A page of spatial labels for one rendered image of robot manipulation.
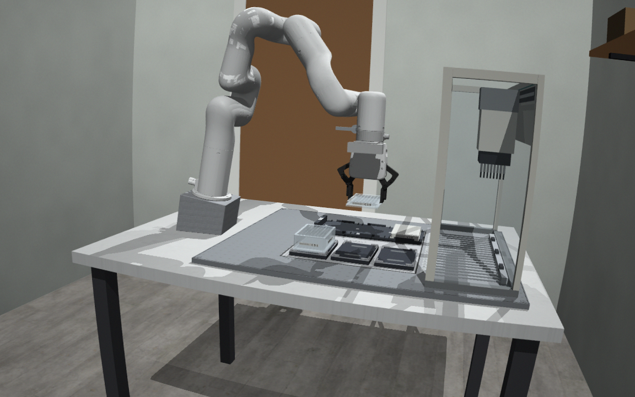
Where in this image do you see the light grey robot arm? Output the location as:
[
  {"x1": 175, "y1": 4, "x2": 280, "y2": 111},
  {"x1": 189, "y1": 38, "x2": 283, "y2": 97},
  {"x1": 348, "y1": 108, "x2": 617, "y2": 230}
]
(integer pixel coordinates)
[{"x1": 188, "y1": 7, "x2": 389, "y2": 201}]

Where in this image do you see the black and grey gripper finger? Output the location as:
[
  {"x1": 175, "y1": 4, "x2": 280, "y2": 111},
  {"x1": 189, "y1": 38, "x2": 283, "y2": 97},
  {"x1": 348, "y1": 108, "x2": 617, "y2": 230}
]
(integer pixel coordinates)
[
  {"x1": 379, "y1": 165, "x2": 399, "y2": 203},
  {"x1": 337, "y1": 163, "x2": 355, "y2": 199}
]

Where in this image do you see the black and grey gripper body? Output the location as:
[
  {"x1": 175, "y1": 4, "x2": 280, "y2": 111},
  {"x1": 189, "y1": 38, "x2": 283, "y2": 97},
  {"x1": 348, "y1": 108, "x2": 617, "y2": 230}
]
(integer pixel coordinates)
[{"x1": 349, "y1": 142, "x2": 388, "y2": 180}]

